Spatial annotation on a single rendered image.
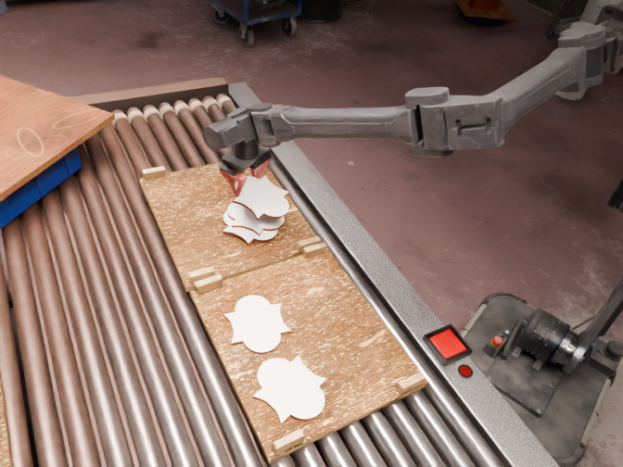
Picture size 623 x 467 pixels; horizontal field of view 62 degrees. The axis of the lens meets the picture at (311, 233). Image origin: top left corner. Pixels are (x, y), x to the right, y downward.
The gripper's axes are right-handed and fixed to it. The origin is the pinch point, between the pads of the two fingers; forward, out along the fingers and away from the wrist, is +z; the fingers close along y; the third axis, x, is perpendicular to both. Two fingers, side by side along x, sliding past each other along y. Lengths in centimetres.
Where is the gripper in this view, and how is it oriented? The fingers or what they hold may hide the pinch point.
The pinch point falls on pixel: (246, 183)
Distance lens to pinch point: 127.5
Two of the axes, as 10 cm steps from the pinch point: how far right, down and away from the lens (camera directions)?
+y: 5.4, -5.5, 6.4
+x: -8.4, -4.2, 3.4
